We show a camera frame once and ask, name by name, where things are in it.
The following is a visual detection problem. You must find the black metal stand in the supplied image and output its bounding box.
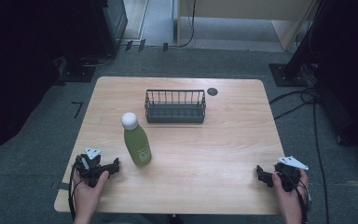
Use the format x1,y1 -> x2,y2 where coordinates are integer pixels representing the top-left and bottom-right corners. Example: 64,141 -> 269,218
268,0 -> 335,88

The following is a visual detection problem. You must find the light wooden partition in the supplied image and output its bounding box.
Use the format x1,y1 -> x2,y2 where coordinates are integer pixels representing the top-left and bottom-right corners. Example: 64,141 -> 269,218
176,0 -> 320,51

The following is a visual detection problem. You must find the black stand base plate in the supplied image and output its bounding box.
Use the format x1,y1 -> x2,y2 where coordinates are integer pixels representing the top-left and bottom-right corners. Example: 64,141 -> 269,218
57,56 -> 97,84

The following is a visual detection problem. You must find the black hanging cable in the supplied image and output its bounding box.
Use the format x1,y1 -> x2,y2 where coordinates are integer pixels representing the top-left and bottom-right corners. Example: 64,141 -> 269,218
178,0 -> 198,49

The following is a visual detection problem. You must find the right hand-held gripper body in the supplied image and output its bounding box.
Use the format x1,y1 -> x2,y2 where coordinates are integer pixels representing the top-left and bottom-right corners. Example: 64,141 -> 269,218
272,155 -> 310,193

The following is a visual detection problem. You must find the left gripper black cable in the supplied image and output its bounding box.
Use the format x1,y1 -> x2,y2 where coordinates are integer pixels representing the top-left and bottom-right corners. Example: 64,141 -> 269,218
68,162 -> 79,221

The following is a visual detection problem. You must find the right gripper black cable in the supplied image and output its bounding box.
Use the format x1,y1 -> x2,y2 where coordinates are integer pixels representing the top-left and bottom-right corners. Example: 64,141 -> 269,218
279,170 -> 310,224

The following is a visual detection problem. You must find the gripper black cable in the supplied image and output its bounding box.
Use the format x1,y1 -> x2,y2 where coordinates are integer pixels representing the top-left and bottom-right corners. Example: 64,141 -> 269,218
279,170 -> 310,224
68,162 -> 79,221

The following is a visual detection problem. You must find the person's left hand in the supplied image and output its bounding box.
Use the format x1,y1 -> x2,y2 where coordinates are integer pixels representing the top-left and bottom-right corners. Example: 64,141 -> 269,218
73,170 -> 111,218

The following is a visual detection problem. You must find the dark cabinet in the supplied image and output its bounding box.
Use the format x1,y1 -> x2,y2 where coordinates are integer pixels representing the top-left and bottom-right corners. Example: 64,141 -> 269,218
89,0 -> 129,58

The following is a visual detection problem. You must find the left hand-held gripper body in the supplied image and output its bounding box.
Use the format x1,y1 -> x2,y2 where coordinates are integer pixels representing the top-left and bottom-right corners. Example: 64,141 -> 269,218
74,147 -> 115,189

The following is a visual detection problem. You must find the person's right hand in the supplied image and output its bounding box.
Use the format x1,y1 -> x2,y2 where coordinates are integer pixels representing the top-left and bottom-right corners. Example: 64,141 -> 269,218
271,168 -> 310,218

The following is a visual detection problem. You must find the dark wire basket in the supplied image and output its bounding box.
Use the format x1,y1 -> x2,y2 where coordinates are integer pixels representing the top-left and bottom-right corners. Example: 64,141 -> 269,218
144,89 -> 207,124

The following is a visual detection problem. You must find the black floor cable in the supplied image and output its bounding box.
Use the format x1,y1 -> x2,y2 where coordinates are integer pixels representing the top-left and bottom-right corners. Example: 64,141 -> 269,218
268,88 -> 331,224

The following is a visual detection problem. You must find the grey floor cable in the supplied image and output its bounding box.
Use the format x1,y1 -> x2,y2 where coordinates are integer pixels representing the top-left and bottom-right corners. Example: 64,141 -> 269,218
79,53 -> 117,68

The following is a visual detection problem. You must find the green bottle with white cap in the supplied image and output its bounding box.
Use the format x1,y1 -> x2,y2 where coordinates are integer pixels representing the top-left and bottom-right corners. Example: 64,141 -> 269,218
120,112 -> 153,167

